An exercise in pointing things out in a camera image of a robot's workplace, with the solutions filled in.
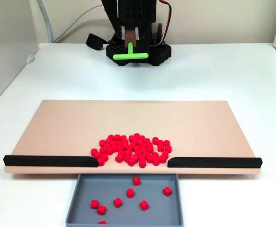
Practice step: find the green T-shaped pusher tool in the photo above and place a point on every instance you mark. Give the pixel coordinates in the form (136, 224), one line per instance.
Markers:
(130, 50)

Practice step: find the red granules pile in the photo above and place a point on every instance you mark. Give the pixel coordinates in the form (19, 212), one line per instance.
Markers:
(133, 151)

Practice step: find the grey container tray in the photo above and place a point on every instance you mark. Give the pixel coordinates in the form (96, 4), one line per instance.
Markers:
(152, 212)

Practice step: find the beige board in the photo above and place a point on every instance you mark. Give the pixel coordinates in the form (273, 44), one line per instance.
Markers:
(57, 123)

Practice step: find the red cylinder granule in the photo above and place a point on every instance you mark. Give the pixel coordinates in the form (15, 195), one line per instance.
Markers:
(130, 193)
(166, 191)
(101, 210)
(136, 181)
(94, 204)
(117, 202)
(102, 222)
(144, 205)

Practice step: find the blue board foot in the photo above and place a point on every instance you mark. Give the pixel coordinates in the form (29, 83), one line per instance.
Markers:
(238, 175)

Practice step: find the black edge rail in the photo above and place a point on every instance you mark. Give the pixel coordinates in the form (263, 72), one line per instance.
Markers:
(45, 161)
(218, 162)

